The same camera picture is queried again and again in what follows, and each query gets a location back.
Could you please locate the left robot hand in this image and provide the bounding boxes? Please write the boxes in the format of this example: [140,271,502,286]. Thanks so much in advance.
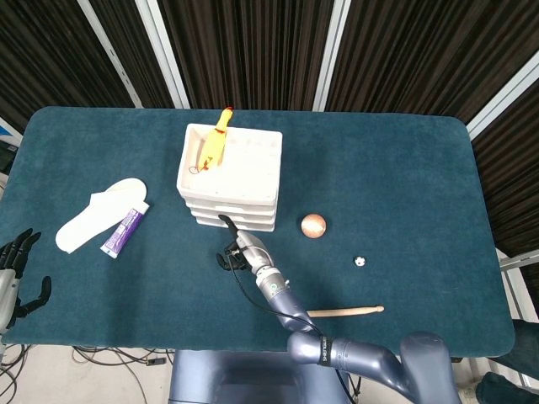
[0,228,52,333]

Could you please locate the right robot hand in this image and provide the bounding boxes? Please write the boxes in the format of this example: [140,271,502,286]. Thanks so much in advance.
[216,214,273,277]

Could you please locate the white plastic drawer cabinet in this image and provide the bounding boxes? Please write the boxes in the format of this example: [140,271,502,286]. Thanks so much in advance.
[176,122,283,233]

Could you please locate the wooden ball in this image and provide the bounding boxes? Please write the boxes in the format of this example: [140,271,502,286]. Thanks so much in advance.
[300,213,328,240]

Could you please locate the wooden drumstick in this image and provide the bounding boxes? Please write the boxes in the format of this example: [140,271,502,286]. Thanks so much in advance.
[306,305,385,318]

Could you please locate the yellow rubber chicken toy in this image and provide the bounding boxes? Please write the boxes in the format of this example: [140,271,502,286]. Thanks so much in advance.
[188,106,235,176]

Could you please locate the white slipper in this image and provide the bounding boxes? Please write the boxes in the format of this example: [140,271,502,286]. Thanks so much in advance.
[55,177,149,255]

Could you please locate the blue grey robot torso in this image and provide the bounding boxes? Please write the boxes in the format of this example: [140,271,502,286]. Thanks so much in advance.
[168,348,350,404]

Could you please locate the purple toothpaste tube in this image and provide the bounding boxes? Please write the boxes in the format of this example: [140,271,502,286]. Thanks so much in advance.
[99,200,151,258]

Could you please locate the teal table cloth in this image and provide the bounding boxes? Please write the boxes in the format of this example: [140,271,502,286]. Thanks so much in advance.
[2,105,517,353]

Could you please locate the blue white box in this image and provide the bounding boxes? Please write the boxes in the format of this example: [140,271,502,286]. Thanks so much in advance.
[0,117,23,173]

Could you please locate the dark teal fabric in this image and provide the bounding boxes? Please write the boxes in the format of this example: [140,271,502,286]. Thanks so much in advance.
[475,318,539,404]

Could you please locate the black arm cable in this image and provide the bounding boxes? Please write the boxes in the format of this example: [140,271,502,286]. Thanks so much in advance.
[225,247,325,338]

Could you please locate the black floor cables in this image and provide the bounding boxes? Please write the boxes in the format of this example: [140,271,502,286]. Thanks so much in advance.
[0,344,27,404]

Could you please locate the beige floor cable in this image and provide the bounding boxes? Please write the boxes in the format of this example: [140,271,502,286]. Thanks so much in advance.
[71,345,173,404]

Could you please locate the white metal post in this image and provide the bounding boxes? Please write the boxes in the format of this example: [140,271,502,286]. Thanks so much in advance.
[135,0,191,109]
[313,0,352,112]
[465,62,539,142]

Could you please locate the thin grey metal post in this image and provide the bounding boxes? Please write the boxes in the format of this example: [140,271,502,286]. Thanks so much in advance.
[77,0,144,109]

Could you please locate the white metal frame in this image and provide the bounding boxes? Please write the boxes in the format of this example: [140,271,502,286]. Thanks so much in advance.
[499,247,539,321]

